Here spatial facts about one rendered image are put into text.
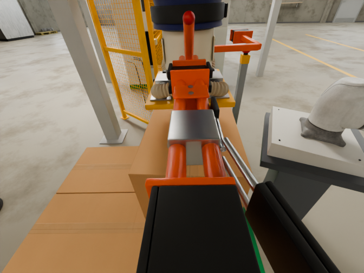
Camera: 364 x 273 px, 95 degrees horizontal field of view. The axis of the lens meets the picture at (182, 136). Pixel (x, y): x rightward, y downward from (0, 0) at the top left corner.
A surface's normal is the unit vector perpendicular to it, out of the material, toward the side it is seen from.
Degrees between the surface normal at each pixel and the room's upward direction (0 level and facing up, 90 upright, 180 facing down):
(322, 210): 0
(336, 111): 88
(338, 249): 0
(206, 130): 0
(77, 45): 90
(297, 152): 90
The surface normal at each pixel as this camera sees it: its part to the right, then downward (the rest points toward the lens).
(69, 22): -0.01, 0.62
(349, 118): -0.52, 0.57
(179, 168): 0.40, -0.71
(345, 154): 0.01, -0.77
